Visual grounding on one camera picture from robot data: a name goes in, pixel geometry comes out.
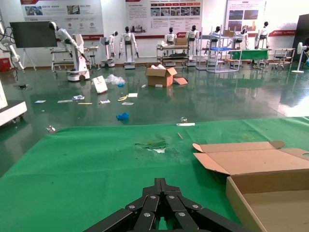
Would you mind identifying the wall poster with landscape photos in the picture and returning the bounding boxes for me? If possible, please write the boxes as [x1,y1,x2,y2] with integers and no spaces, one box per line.
[226,0,267,35]

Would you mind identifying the white metal cart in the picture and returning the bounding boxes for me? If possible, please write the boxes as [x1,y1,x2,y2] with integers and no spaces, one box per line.
[156,44,189,68]

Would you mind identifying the white wheeled cabinet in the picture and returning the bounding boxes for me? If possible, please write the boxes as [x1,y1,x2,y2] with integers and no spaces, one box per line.
[0,79,28,127]

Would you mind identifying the flat cardboard piece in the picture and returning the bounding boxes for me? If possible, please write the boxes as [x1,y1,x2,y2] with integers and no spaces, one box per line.
[173,77,189,86]

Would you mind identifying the wall poster with photo row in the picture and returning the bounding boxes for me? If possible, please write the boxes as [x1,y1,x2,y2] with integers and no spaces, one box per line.
[125,0,204,37]

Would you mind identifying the white metal work table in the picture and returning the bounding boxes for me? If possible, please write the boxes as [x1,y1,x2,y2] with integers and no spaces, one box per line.
[50,45,100,73]

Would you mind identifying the table with green cover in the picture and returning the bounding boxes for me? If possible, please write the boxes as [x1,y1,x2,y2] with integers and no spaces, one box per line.
[231,48,269,70]

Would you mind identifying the white metal shelf rack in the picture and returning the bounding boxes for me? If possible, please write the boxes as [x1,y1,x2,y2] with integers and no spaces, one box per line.
[196,26,243,73]

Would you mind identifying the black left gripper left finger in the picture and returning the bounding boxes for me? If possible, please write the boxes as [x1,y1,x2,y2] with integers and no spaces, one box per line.
[83,178,165,232]

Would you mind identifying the green table cloth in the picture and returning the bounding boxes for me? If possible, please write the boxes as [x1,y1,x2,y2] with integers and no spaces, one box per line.
[0,116,309,232]

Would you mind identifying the white humanoid robot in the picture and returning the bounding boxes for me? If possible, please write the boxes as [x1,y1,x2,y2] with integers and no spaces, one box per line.
[208,26,222,49]
[233,27,250,50]
[48,21,89,82]
[99,30,119,68]
[119,26,140,70]
[254,21,270,49]
[161,27,178,47]
[185,24,201,67]

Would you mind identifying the black wall panel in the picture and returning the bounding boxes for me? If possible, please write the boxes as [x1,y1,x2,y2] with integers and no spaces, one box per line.
[292,14,309,49]

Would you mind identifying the white standing fan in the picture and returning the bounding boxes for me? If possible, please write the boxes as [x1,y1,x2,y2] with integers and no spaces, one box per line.
[290,42,309,74]

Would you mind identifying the cardboard box with round hole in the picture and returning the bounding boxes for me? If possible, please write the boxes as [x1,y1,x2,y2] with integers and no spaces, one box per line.
[192,140,309,232]

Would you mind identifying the white frame side table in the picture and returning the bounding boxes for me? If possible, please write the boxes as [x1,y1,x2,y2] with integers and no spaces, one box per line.
[267,47,296,64]

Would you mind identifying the large open cardboard box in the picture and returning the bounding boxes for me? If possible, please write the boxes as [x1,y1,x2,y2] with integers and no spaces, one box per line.
[145,64,178,88]

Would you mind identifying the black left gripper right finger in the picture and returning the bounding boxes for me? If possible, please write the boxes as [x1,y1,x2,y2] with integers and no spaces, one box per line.
[161,178,254,232]

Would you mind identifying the black screen on stand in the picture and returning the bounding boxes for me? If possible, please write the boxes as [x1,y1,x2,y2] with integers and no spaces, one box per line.
[9,21,59,71]

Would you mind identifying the wall poster with red stripe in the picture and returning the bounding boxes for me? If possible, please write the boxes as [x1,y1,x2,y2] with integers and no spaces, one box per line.
[20,0,105,37]

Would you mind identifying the clear plastic bag pile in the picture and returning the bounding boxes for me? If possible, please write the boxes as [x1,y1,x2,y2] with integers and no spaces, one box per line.
[104,74,126,87]

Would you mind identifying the red crate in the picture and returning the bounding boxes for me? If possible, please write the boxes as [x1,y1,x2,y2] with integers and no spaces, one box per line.
[0,58,12,73]

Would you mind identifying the white and red carton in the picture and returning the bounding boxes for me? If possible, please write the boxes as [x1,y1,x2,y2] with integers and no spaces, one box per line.
[91,75,108,94]

